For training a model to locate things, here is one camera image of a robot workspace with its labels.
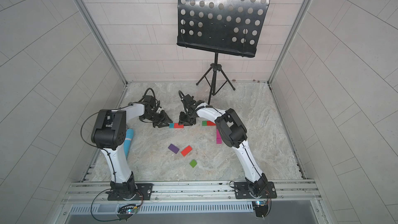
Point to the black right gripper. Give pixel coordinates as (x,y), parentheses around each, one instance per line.
(186,118)

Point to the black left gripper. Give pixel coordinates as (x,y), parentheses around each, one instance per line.
(160,120)

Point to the red block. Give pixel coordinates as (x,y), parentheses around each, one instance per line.
(178,126)
(210,123)
(186,151)

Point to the dark purple block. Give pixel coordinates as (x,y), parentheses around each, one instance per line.
(173,148)

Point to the magenta long block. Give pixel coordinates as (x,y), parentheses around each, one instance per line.
(218,134)

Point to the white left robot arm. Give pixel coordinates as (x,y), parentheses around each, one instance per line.
(110,132)

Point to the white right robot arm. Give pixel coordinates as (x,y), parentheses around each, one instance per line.
(233,133)

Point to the blue flat object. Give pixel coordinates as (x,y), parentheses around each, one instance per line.
(127,142)

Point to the light green block front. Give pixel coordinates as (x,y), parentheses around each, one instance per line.
(193,163)

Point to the left circuit board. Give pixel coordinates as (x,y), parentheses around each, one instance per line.
(127,211)

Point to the circuit board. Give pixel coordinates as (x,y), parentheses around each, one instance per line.
(127,211)
(261,208)

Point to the black music stand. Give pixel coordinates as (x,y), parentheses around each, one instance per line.
(229,27)

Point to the right circuit board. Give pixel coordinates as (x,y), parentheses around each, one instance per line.
(261,208)

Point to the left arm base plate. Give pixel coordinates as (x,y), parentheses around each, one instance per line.
(141,191)

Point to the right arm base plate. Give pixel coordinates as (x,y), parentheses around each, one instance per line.
(246,190)

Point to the aluminium frame rail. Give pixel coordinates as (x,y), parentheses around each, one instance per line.
(195,191)

